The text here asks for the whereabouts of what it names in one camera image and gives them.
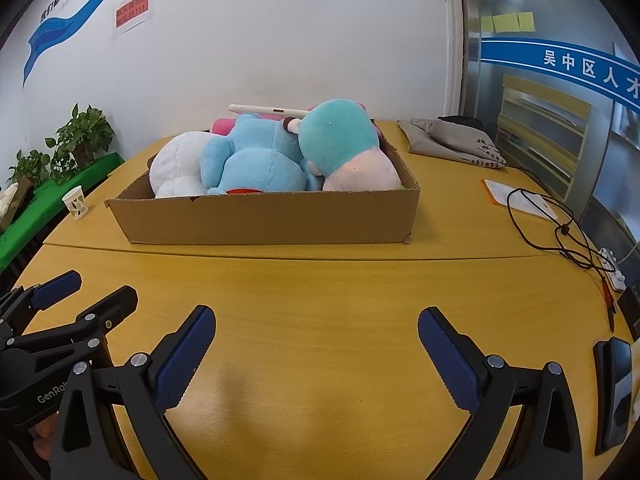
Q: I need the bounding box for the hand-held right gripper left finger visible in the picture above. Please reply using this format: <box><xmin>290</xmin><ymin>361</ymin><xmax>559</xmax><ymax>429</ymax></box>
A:
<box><xmin>50</xmin><ymin>304</ymin><xmax>217</xmax><ymax>480</ymax></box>

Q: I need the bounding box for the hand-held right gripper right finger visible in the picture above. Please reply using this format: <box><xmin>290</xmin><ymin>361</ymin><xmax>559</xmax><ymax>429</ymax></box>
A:
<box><xmin>417</xmin><ymin>306</ymin><xmax>585</xmax><ymax>480</ymax></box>

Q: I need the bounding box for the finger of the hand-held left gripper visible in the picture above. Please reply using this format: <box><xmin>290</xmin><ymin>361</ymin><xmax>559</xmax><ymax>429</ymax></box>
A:
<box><xmin>7</xmin><ymin>286</ymin><xmax>139</xmax><ymax>363</ymax></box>
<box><xmin>0</xmin><ymin>269</ymin><xmax>83</xmax><ymax>334</ymax></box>

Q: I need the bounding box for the white plush toy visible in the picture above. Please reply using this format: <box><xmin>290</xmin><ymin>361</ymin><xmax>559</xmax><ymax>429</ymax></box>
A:
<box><xmin>149</xmin><ymin>131</ymin><xmax>213</xmax><ymax>198</ymax></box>

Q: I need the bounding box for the cardboard box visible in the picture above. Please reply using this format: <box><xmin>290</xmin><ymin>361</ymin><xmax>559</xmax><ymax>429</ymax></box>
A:
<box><xmin>104</xmin><ymin>125</ymin><xmax>422</xmax><ymax>247</ymax></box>

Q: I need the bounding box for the light blue plush toy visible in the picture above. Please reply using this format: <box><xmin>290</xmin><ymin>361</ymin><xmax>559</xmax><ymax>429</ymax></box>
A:
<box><xmin>201</xmin><ymin>112</ymin><xmax>323</xmax><ymax>196</ymax></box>

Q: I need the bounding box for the white tablet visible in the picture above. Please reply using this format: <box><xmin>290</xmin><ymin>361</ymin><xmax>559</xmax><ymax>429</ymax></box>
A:
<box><xmin>228</xmin><ymin>103</ymin><xmax>312</xmax><ymax>117</ymax></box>

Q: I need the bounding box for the teal-headed plush doll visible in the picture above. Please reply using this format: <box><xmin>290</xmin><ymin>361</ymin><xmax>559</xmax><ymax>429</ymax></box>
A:
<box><xmin>285</xmin><ymin>99</ymin><xmax>402</xmax><ymax>192</ymax></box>

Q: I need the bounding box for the person's left hand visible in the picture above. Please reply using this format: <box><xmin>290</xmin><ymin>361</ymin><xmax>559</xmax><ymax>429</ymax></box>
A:
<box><xmin>30</xmin><ymin>417</ymin><xmax>55</xmax><ymax>461</ymax></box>

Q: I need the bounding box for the paper cup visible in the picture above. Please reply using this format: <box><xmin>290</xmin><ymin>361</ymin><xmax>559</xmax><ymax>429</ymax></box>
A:
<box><xmin>62</xmin><ymin>185</ymin><xmax>90</xmax><ymax>222</ymax></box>

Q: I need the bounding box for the white fluffy object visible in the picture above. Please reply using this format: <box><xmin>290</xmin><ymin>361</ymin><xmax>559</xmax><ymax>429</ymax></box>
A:
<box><xmin>0</xmin><ymin>181</ymin><xmax>33</xmax><ymax>233</ymax></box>

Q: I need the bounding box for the small potted plant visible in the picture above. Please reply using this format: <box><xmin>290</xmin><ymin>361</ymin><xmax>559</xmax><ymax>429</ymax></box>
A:
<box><xmin>6</xmin><ymin>149</ymin><xmax>52</xmax><ymax>192</ymax></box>

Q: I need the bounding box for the large potted plant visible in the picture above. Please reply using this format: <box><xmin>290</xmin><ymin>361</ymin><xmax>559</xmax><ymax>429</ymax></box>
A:
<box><xmin>44</xmin><ymin>103</ymin><xmax>116</xmax><ymax>173</ymax></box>

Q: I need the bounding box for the black smartphone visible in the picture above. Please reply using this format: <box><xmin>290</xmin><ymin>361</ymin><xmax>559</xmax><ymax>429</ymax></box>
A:
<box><xmin>592</xmin><ymin>337</ymin><xmax>637</xmax><ymax>456</ymax></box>

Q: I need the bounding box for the red black test probe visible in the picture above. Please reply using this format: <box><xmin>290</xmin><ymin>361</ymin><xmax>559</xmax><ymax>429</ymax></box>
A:
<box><xmin>601</xmin><ymin>277</ymin><xmax>619</xmax><ymax>332</ymax></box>

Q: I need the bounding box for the white paper card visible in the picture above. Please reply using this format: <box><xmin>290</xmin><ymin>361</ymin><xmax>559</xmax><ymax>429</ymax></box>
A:
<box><xmin>482</xmin><ymin>178</ymin><xmax>562</xmax><ymax>221</ymax></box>

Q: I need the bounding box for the white power strip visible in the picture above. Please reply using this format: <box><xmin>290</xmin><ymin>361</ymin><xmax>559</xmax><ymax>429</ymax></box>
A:
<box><xmin>596</xmin><ymin>246</ymin><xmax>627</xmax><ymax>292</ymax></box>

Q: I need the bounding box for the black box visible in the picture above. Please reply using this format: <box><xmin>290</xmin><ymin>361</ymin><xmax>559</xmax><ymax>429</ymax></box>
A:
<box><xmin>617</xmin><ymin>285</ymin><xmax>640</xmax><ymax>341</ymax></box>

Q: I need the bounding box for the pink plush toy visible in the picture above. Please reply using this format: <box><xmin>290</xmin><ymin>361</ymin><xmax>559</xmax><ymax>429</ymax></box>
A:
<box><xmin>209</xmin><ymin>106</ymin><xmax>317</xmax><ymax>136</ymax></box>

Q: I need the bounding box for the grey cloth bag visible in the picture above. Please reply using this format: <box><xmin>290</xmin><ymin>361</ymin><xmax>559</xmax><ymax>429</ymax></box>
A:
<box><xmin>397</xmin><ymin>116</ymin><xmax>510</xmax><ymax>169</ymax></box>

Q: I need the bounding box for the glass door with blue band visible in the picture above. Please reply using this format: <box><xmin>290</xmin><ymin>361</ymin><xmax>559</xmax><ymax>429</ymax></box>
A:
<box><xmin>460</xmin><ymin>0</ymin><xmax>640</xmax><ymax>241</ymax></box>

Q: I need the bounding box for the black cable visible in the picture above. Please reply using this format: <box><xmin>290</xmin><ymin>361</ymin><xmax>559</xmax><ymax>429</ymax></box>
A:
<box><xmin>506</xmin><ymin>188</ymin><xmax>617</xmax><ymax>272</ymax></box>

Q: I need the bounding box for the red wall sign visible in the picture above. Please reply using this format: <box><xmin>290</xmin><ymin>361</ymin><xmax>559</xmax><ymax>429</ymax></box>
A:
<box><xmin>111</xmin><ymin>0</ymin><xmax>152</xmax><ymax>37</ymax></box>

